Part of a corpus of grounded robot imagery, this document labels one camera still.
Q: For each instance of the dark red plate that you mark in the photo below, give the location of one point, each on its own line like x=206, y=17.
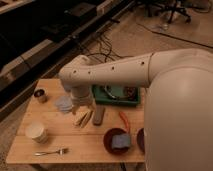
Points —
x=140, y=140

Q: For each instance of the small metal cup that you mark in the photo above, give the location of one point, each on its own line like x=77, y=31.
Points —
x=40, y=96

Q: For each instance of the silver fork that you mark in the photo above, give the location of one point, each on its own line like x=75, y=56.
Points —
x=60, y=152

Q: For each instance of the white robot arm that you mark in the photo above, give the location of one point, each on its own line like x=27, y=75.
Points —
x=178, y=111

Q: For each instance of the grey blue round lid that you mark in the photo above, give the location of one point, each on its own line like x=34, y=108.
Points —
x=64, y=104

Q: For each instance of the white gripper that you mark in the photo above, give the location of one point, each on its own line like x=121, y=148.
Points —
x=81, y=96

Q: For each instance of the dark rectangular block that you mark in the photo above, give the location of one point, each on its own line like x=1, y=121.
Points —
x=98, y=115

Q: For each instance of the dark red bowl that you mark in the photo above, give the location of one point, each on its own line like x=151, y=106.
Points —
x=107, y=140

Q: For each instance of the black office chair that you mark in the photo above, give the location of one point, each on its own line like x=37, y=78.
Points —
x=156, y=7

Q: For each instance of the white paper cup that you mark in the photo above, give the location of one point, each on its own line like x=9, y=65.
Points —
x=37, y=132

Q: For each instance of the blue sponge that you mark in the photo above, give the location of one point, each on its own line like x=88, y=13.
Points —
x=121, y=141

